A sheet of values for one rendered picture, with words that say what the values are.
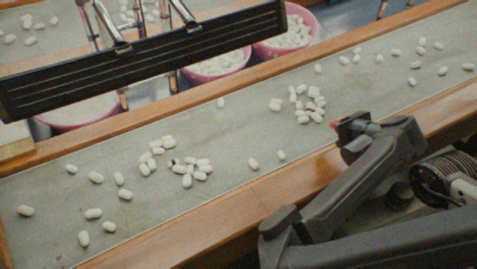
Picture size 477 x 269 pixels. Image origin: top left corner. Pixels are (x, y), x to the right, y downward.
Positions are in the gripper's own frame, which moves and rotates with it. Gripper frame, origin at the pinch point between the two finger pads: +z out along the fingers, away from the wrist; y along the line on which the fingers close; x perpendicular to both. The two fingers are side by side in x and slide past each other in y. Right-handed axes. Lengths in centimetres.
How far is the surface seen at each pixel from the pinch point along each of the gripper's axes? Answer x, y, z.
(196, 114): -9.4, 27.1, 26.9
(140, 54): -32, 42, -2
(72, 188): -4, 65, 21
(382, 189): 65, -57, 53
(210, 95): -13.1, 20.8, 27.7
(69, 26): -44, 48, 69
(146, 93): -17, 35, 47
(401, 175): 64, -71, 54
